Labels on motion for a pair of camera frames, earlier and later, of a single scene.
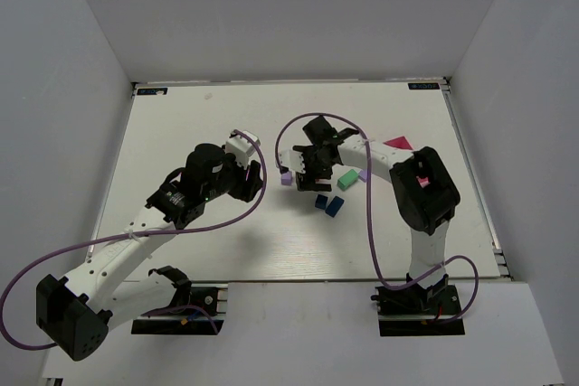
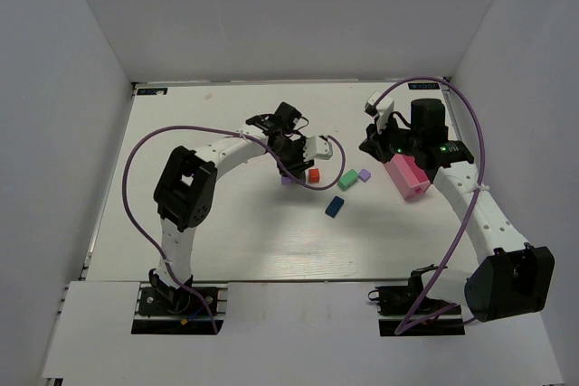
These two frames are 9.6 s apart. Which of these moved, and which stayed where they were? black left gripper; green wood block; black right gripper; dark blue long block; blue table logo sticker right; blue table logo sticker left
Moved: black right gripper; black left gripper
Stayed: green wood block; dark blue long block; blue table logo sticker right; blue table logo sticker left
